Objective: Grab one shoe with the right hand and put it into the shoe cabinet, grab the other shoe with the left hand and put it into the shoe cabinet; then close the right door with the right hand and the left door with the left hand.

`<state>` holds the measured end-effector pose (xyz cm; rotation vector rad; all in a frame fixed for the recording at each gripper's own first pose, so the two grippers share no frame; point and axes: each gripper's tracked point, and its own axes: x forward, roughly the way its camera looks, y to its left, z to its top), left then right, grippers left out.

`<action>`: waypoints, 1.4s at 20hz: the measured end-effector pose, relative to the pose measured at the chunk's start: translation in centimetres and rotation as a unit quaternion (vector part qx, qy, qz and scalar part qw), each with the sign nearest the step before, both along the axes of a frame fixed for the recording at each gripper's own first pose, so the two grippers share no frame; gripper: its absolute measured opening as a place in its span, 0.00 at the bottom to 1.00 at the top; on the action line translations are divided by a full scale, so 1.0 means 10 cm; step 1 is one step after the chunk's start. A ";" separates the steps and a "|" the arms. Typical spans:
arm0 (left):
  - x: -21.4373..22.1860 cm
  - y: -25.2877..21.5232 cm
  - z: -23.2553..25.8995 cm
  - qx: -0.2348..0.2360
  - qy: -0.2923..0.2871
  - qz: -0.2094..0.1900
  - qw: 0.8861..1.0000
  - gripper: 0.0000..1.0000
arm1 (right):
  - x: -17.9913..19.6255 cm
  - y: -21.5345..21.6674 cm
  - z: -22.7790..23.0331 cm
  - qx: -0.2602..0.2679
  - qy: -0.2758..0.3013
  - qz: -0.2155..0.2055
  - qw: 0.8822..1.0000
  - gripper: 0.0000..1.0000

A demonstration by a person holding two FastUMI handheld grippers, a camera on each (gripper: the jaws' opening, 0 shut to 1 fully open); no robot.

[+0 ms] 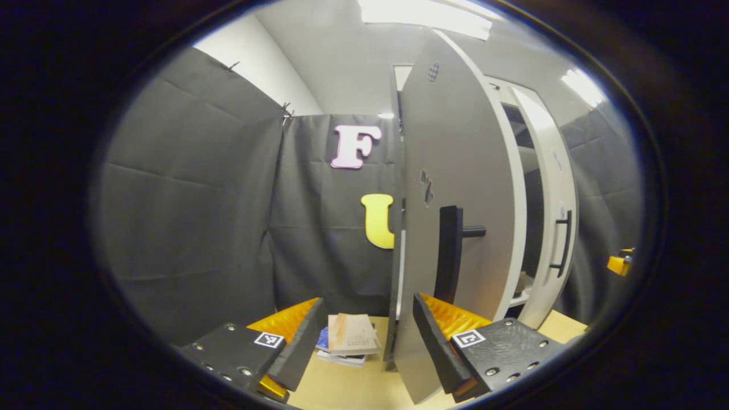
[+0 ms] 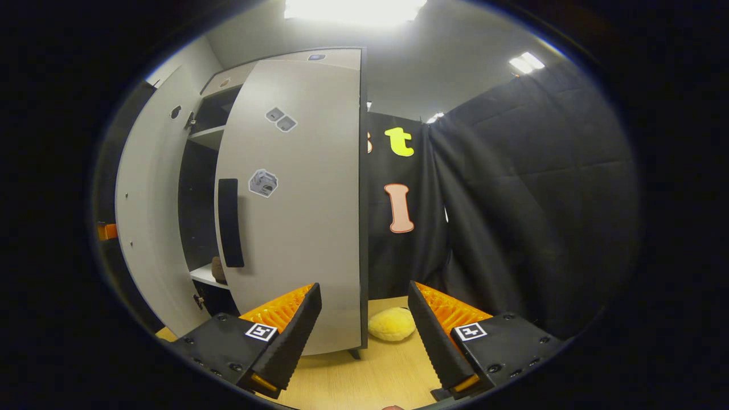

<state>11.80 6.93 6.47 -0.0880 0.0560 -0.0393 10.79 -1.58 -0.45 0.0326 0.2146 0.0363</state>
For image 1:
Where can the dark book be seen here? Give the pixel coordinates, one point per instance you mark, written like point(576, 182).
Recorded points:
point(323, 340)

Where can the black backdrop cloth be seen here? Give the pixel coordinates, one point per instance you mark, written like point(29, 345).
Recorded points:
point(199, 216)

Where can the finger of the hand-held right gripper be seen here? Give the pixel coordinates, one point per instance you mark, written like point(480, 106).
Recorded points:
point(621, 263)

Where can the grey shoe cabinet door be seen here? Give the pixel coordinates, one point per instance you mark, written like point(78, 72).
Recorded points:
point(455, 142)
point(555, 171)

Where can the grey shoe cabinet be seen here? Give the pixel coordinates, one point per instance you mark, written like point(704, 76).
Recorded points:
point(532, 216)

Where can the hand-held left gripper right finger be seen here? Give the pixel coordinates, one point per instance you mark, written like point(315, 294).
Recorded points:
point(438, 353)

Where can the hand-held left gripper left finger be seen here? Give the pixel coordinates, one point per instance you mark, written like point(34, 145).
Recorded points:
point(296, 353)

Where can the beige book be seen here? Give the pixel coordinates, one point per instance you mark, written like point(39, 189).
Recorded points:
point(353, 333)

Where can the large ceiling light panel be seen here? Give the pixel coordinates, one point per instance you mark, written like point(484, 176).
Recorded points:
point(427, 14)

